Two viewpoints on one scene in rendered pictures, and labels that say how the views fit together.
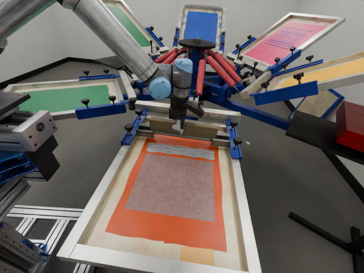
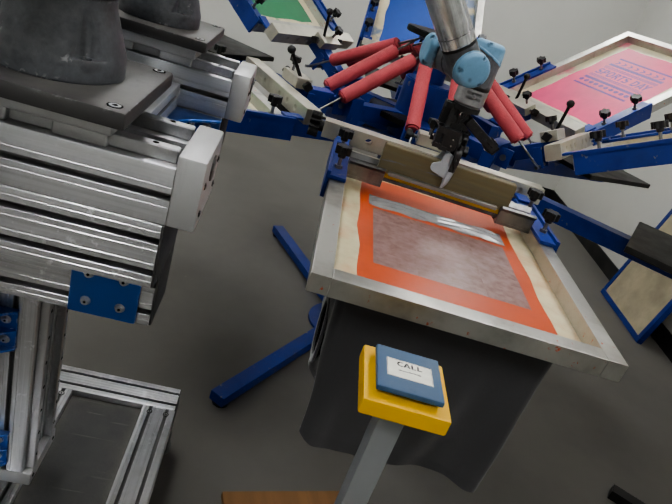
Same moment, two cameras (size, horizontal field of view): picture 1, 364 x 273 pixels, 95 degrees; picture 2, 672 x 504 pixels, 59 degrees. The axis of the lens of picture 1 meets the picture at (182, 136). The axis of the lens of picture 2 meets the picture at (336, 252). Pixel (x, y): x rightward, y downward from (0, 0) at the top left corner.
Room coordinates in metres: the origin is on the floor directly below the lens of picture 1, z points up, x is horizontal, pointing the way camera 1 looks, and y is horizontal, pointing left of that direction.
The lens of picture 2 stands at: (-0.73, 0.44, 1.46)
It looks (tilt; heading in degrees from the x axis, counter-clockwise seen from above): 25 degrees down; 351
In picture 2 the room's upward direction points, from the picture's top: 19 degrees clockwise
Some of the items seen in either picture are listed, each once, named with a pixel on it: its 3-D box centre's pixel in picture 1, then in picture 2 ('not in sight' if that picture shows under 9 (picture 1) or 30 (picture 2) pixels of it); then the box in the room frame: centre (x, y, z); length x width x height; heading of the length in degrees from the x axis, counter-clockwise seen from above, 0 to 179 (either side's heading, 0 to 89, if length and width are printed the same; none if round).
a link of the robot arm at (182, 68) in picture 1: (182, 73); (482, 64); (0.72, 0.02, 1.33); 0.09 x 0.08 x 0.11; 100
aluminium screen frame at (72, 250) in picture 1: (177, 168); (444, 235); (0.51, 0.01, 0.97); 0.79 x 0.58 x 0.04; 176
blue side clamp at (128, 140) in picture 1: (135, 129); (336, 167); (0.77, 0.27, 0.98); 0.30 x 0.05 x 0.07; 176
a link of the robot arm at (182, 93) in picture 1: (181, 91); (470, 97); (0.72, 0.02, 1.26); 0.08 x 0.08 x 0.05
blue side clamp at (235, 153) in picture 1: (232, 141); (531, 228); (0.73, -0.28, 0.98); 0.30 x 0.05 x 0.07; 176
